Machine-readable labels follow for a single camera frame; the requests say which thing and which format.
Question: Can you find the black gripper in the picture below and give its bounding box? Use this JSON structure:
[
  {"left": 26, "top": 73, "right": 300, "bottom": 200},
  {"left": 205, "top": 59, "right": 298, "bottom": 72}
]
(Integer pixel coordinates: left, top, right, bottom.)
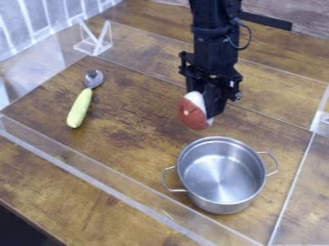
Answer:
[{"left": 180, "top": 27, "right": 244, "bottom": 118}]

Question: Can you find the red white plush mushroom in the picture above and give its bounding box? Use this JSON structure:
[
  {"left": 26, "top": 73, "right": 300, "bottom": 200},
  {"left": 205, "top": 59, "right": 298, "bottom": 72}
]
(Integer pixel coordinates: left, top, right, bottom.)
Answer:
[{"left": 178, "top": 91, "right": 215, "bottom": 130}]

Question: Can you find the silver metal pot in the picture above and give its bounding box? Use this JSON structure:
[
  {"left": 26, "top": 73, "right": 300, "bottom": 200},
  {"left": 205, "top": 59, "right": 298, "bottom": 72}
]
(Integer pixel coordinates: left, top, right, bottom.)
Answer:
[{"left": 162, "top": 136, "right": 280, "bottom": 214}]

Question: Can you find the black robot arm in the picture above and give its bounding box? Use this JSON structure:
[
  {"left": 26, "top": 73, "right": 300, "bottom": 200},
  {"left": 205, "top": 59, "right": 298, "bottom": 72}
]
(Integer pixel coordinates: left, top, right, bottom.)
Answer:
[{"left": 180, "top": 0, "right": 244, "bottom": 118}]

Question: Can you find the black bar on table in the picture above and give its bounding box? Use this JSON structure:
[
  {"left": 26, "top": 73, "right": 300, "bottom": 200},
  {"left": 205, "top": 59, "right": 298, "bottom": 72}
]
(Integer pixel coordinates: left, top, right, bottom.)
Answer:
[{"left": 239, "top": 12, "right": 294, "bottom": 31}]

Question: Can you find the clear acrylic triangle stand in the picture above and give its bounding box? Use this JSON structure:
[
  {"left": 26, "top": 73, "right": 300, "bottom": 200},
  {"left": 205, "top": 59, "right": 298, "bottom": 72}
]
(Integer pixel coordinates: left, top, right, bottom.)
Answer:
[{"left": 74, "top": 20, "right": 114, "bottom": 57}]

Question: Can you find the clear acrylic barrier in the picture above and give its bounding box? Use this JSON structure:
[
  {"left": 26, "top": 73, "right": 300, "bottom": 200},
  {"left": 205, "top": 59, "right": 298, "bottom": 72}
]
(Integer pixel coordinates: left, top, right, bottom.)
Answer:
[{"left": 0, "top": 113, "right": 263, "bottom": 246}]

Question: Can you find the yellow-green handled spoon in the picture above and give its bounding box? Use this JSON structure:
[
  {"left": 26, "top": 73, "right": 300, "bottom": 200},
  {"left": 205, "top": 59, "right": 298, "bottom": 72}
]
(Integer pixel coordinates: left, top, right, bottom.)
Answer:
[{"left": 67, "top": 70, "right": 105, "bottom": 129}]

